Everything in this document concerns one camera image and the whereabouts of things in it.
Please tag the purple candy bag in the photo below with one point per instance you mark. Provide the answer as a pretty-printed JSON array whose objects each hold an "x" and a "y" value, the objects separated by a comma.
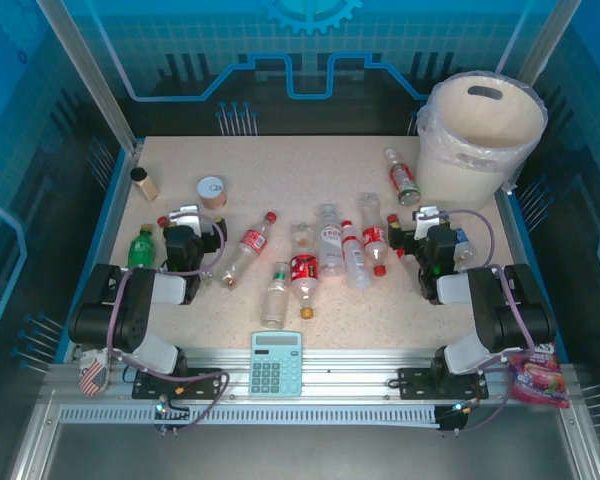
[{"x": 540, "y": 380}]

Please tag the bottle with red green label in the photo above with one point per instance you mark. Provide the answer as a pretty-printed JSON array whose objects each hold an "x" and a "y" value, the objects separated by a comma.
[{"x": 404, "y": 180}]

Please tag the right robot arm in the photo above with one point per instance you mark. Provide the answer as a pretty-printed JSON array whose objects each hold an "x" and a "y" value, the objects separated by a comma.
[{"x": 520, "y": 320}]

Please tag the flag print round item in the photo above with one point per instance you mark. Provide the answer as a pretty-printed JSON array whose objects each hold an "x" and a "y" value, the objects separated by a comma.
[{"x": 92, "y": 380}]

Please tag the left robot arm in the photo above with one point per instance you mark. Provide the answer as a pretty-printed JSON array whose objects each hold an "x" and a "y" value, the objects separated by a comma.
[{"x": 130, "y": 310}]

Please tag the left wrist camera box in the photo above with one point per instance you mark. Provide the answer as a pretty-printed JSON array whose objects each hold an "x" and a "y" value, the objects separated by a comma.
[{"x": 187, "y": 217}]

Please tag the light blue calculator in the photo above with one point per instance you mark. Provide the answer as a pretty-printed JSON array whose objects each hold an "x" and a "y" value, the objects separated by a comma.
[{"x": 276, "y": 365}]

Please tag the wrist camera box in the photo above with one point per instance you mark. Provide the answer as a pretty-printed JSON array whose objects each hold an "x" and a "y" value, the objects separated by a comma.
[
  {"x": 425, "y": 225},
  {"x": 187, "y": 217}
]

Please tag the green plastic bottle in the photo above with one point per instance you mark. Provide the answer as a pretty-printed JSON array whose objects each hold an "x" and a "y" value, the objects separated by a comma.
[{"x": 141, "y": 250}]

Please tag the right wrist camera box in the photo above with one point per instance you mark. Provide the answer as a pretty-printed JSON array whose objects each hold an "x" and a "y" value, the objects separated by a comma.
[{"x": 425, "y": 225}]

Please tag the slim white bottle red cap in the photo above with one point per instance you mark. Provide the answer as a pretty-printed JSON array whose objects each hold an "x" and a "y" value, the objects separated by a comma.
[{"x": 355, "y": 257}]

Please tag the aluminium mounting rail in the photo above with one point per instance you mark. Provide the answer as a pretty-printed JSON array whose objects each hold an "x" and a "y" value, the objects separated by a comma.
[{"x": 350, "y": 370}]

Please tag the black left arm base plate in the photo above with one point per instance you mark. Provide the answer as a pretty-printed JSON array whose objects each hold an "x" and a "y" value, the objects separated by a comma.
[{"x": 205, "y": 382}]

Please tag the tin can with pull tab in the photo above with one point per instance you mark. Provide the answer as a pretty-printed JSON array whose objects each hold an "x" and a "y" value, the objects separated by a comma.
[{"x": 212, "y": 192}]

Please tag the cola bottle red black label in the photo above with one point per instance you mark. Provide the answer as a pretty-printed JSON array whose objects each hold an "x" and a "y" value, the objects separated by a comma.
[{"x": 305, "y": 267}]

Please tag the water bottle with blue label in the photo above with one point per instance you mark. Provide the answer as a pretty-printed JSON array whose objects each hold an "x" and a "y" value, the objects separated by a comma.
[{"x": 464, "y": 247}]

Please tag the clear bottle with green label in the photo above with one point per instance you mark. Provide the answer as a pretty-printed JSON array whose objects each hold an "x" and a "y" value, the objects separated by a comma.
[{"x": 276, "y": 300}]

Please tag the cream plastic bin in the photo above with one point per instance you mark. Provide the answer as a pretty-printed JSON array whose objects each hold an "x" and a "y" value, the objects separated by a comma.
[{"x": 455, "y": 185}]

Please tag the small jar with black cap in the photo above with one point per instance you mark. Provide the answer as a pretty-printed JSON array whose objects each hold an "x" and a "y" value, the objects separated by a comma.
[{"x": 147, "y": 187}]

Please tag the cola bottle with red cap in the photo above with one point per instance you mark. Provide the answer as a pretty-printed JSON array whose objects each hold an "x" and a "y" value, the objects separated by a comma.
[
  {"x": 252, "y": 242},
  {"x": 374, "y": 237},
  {"x": 392, "y": 218}
]

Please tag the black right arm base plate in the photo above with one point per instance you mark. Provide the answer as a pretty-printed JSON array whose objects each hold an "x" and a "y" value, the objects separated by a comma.
[{"x": 415, "y": 382}]

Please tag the black controller board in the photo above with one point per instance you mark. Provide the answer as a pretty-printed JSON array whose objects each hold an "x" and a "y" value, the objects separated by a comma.
[
  {"x": 172, "y": 417},
  {"x": 452, "y": 420}
]

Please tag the aluminium frame post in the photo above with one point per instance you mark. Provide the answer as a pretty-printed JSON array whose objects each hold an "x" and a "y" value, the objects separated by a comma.
[
  {"x": 90, "y": 75},
  {"x": 550, "y": 35}
]

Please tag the large white translucent bottle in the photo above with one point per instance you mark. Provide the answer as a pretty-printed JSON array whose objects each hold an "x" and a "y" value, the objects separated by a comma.
[{"x": 331, "y": 240}]

